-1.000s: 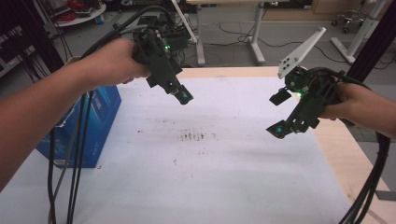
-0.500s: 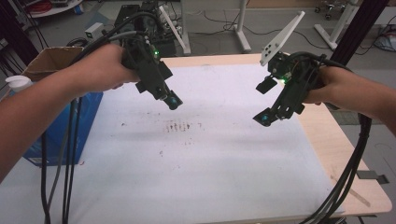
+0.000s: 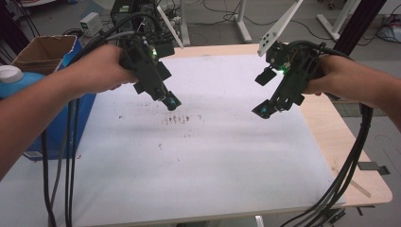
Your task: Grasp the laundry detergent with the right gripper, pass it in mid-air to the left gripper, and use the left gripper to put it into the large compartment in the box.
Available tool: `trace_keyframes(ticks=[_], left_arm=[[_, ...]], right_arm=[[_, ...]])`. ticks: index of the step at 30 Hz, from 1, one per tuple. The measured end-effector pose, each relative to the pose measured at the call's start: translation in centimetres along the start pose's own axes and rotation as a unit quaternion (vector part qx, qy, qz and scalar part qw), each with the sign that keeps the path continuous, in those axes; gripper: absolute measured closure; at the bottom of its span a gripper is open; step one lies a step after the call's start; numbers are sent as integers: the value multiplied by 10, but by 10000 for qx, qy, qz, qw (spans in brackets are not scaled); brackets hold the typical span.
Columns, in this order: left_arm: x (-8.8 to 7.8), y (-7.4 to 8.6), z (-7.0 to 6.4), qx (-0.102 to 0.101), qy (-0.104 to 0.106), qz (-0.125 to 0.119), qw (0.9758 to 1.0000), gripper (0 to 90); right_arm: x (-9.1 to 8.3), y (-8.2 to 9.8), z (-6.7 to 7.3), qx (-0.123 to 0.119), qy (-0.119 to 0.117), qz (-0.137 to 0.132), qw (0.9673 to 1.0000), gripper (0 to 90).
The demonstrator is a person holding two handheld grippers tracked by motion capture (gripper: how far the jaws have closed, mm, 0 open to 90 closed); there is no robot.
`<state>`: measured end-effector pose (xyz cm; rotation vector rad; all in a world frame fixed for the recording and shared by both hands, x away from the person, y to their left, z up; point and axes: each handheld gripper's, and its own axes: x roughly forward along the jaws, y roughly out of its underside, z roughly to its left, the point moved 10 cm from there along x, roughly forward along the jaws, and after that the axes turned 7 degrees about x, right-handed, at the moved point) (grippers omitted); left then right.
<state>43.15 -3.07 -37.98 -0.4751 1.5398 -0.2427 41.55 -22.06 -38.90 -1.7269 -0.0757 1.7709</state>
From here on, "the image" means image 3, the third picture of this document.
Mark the small white box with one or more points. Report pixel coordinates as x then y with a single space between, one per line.
90 23

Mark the white table mat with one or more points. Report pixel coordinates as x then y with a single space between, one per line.
189 164

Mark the black computer tower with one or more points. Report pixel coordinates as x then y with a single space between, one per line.
126 12

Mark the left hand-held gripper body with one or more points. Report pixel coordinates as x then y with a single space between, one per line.
148 71

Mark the person's left hand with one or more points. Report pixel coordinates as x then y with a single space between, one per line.
101 67

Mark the blue detergent bottle white cap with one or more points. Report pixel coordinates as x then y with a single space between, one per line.
15 83

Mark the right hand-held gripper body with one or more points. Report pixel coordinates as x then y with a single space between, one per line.
296 72

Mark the black aluminium post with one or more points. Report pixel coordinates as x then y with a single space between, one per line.
359 25

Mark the round white table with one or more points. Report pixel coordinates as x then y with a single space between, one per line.
31 2

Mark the white desk leg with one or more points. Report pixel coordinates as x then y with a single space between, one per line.
184 22

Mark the person's right hand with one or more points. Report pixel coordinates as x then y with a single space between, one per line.
335 75

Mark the white stand leg with foot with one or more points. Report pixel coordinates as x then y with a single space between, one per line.
242 22

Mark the blue cardboard box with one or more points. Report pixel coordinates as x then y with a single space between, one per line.
60 126

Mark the white frame leg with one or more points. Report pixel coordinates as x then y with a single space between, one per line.
339 19

